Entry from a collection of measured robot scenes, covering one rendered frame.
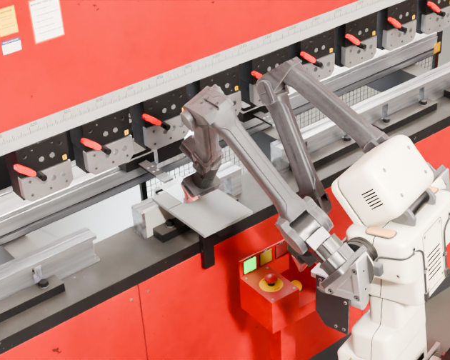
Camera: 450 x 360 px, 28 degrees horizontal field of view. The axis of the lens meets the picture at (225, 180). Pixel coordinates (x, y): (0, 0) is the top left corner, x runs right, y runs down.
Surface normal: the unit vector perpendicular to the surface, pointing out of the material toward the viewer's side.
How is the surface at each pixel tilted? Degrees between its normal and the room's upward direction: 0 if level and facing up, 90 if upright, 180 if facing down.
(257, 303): 90
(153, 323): 90
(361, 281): 82
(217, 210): 0
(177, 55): 90
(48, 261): 90
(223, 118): 64
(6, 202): 0
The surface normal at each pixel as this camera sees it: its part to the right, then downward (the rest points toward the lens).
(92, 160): 0.62, 0.39
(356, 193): -0.60, 0.45
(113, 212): -0.05, -0.85
